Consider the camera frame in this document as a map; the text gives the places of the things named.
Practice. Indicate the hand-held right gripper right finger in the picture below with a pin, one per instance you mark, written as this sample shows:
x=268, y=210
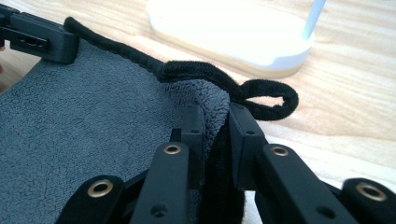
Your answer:
x=244, y=146

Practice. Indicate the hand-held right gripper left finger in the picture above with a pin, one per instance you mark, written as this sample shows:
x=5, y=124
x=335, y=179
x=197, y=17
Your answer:
x=194, y=140

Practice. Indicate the grey towel with black trim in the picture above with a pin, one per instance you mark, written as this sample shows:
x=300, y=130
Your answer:
x=77, y=124

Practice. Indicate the white rack stand with pole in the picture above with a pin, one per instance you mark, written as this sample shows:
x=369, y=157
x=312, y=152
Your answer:
x=230, y=37

